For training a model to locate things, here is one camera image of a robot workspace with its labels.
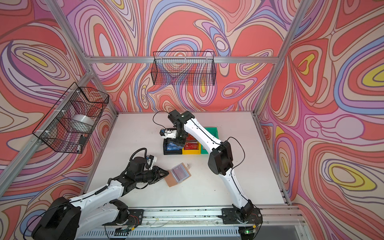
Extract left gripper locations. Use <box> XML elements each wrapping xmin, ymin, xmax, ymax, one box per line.
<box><xmin>134</xmin><ymin>166</ymin><xmax>169</xmax><ymax>185</ymax></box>

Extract tan leather card holder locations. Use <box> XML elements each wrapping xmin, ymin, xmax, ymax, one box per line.
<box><xmin>165</xmin><ymin>163</ymin><xmax>191</xmax><ymax>188</ymax></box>

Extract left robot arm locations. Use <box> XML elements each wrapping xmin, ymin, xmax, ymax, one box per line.
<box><xmin>31</xmin><ymin>148</ymin><xmax>169</xmax><ymax>240</ymax></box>

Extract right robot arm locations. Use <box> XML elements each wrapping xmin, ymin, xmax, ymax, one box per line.
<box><xmin>160</xmin><ymin>110</ymin><xmax>255</xmax><ymax>223</ymax></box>

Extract red card in yellow bin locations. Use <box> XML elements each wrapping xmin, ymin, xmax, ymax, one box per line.
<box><xmin>184</xmin><ymin>142</ymin><xmax>199</xmax><ymax>151</ymax></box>

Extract blue VIP card in bin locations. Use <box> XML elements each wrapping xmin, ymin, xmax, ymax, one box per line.
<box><xmin>166</xmin><ymin>142</ymin><xmax>183</xmax><ymax>151</ymax></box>

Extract yellow plastic bin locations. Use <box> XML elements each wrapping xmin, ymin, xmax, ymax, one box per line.
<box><xmin>182</xmin><ymin>135</ymin><xmax>201</xmax><ymax>155</ymax></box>

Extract black plastic bin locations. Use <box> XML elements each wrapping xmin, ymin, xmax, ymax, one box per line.
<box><xmin>163</xmin><ymin>139</ymin><xmax>183</xmax><ymax>155</ymax></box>

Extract green plastic bin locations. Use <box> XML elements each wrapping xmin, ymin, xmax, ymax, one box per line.
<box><xmin>199</xmin><ymin>127</ymin><xmax>220</xmax><ymax>155</ymax></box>

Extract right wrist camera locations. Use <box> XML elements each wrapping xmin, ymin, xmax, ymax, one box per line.
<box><xmin>160</xmin><ymin>129</ymin><xmax>177</xmax><ymax>139</ymax></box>

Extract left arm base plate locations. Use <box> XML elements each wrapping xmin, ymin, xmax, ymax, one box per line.
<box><xmin>104</xmin><ymin>209</ymin><xmax>144</xmax><ymax>227</ymax></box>

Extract black wire basket at back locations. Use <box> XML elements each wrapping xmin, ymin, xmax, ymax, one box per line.
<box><xmin>151</xmin><ymin>51</ymin><xmax>217</xmax><ymax>86</ymax></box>

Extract black wire basket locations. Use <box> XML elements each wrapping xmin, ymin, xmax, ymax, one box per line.
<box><xmin>151</xmin><ymin>51</ymin><xmax>217</xmax><ymax>86</ymax></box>
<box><xmin>33</xmin><ymin>83</ymin><xmax>110</xmax><ymax>154</ymax></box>

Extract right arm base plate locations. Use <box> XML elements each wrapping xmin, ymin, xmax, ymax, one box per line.
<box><xmin>218</xmin><ymin>207</ymin><xmax>264</xmax><ymax>226</ymax></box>

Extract black wire basket on left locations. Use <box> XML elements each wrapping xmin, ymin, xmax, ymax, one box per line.
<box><xmin>33</xmin><ymin>83</ymin><xmax>110</xmax><ymax>154</ymax></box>

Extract aluminium front rail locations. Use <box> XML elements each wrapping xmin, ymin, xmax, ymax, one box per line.
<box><xmin>59</xmin><ymin>205</ymin><xmax>307</xmax><ymax>229</ymax></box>

